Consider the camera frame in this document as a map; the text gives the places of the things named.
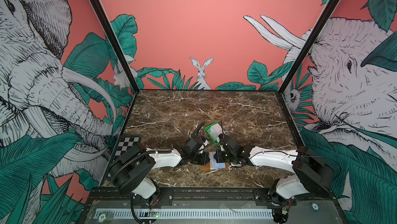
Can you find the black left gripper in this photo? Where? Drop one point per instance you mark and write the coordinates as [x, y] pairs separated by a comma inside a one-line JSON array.
[[204, 161]]

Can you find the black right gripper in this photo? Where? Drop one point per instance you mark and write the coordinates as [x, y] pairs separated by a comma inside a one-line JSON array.
[[219, 159]]

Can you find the brown leather card holder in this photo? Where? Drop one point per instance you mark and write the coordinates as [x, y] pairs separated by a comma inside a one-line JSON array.
[[213, 164]]

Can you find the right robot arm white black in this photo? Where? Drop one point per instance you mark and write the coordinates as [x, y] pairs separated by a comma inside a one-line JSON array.
[[311, 174]]

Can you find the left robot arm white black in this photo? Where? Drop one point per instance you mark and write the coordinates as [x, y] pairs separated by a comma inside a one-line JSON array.
[[129, 171]]

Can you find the stack of credit cards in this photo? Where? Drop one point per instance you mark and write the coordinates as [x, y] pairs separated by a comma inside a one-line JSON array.
[[215, 131]]

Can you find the green plastic tray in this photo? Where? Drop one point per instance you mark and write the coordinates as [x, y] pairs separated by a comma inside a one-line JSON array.
[[207, 130]]

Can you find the black white checkerboard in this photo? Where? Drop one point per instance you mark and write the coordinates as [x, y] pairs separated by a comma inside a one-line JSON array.
[[124, 143]]

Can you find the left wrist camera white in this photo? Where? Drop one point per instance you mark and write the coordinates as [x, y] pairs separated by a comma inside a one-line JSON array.
[[204, 143]]

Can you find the white slotted cable duct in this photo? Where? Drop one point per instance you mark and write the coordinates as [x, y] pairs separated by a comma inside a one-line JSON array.
[[102, 214]]

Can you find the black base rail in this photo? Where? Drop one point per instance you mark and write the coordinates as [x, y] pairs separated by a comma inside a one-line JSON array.
[[170, 195]]

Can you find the right black frame post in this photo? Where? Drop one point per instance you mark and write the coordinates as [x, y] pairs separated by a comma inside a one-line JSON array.
[[317, 29]]

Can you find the black frame post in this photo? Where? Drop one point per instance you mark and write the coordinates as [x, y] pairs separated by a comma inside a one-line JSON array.
[[317, 29], [110, 34]]

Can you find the left black frame post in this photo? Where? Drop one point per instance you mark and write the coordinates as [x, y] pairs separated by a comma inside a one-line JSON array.
[[110, 34]]

